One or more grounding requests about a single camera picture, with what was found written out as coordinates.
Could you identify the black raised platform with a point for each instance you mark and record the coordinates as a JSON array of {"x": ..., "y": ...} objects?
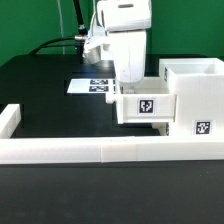
[{"x": 38, "y": 84}]

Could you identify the white drawer cabinet housing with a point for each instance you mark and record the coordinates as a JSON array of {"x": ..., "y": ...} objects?
[{"x": 198, "y": 84}]

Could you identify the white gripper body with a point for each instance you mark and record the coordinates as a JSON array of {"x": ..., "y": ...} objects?
[{"x": 122, "y": 32}]

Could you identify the white front drawer box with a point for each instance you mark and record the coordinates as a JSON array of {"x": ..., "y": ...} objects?
[{"x": 163, "y": 128}]

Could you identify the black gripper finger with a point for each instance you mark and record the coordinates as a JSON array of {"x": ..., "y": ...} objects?
[{"x": 128, "y": 89}]

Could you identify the white drawer box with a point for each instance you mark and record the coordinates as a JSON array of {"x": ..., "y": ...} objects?
[
  {"x": 163, "y": 128},
  {"x": 151, "y": 102}
]

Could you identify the white U-shaped fence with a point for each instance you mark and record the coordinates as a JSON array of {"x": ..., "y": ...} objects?
[{"x": 102, "y": 150}]

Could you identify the white fiducial marker sheet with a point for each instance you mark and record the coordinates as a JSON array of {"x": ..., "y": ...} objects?
[{"x": 91, "y": 86}]

